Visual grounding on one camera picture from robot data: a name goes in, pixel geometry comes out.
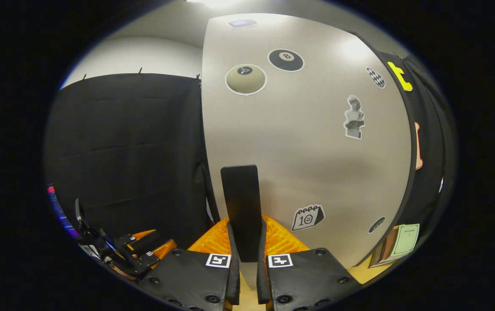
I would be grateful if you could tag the long ceiling light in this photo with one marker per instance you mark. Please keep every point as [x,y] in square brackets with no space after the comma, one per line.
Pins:
[217,2]

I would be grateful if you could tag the black backdrop cloth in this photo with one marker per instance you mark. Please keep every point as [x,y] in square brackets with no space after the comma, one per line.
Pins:
[130,151]

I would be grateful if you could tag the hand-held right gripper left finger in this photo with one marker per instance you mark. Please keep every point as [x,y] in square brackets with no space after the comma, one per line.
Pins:
[234,285]

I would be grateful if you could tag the brown book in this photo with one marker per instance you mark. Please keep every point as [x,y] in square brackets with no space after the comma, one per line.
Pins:
[387,246]

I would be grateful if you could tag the grey cabinet door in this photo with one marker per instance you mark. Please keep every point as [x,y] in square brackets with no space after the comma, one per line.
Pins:
[307,151]

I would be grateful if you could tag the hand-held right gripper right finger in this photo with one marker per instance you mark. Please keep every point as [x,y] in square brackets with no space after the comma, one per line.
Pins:
[262,285]

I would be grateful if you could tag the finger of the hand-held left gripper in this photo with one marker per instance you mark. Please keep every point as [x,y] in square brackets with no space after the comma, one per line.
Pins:
[141,242]
[150,259]

